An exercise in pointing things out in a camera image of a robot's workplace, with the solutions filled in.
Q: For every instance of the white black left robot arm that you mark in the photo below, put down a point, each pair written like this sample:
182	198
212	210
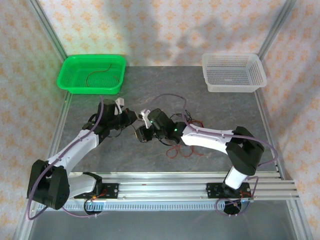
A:
75	147

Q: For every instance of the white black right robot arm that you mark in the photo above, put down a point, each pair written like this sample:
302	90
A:
207	138

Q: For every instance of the green plastic basket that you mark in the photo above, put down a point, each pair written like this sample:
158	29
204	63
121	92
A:
75	65

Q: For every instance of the white perforated plastic basket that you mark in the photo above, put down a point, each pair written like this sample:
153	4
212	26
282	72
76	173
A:
255	75

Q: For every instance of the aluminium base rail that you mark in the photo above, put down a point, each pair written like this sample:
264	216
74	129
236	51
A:
162	190

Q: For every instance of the aluminium frame post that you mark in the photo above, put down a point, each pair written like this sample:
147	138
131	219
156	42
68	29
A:
275	30
51	32

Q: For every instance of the aluminium table edge rail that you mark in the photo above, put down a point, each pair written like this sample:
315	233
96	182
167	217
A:
267	125

